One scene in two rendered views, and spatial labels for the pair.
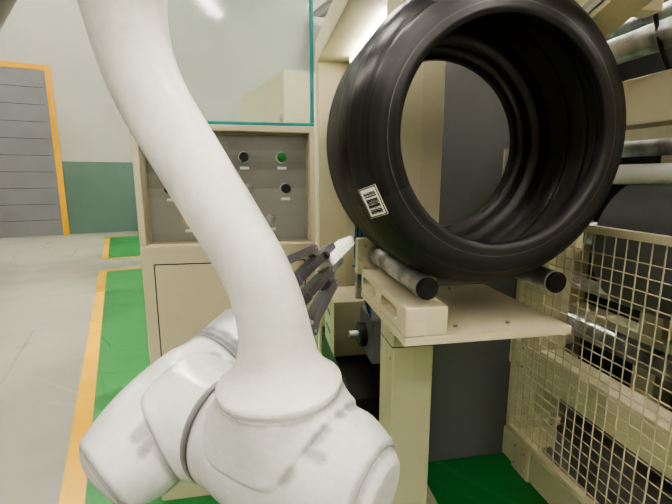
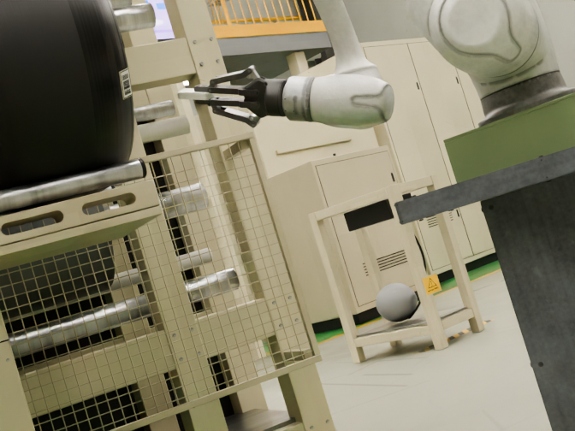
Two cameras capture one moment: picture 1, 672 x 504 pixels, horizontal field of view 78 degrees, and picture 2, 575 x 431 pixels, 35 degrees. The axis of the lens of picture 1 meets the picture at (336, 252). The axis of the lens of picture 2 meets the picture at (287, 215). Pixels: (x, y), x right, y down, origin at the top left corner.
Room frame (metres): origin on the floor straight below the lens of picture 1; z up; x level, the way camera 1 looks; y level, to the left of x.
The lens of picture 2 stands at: (1.04, 1.84, 0.61)
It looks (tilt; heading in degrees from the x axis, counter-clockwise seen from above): 3 degrees up; 255
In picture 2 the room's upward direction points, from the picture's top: 17 degrees counter-clockwise
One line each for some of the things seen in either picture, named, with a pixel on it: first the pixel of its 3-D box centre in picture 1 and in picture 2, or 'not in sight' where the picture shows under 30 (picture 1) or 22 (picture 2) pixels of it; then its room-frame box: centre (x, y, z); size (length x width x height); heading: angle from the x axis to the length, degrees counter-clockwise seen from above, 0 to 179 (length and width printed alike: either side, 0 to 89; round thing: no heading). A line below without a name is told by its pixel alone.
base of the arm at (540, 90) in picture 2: not in sight; (524, 101); (0.11, 0.31, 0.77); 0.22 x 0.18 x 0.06; 58
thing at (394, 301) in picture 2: not in sight; (394, 270); (-0.59, -2.46, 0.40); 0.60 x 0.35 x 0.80; 118
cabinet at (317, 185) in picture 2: not in sight; (350, 238); (-1.25, -4.93, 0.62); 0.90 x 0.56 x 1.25; 28
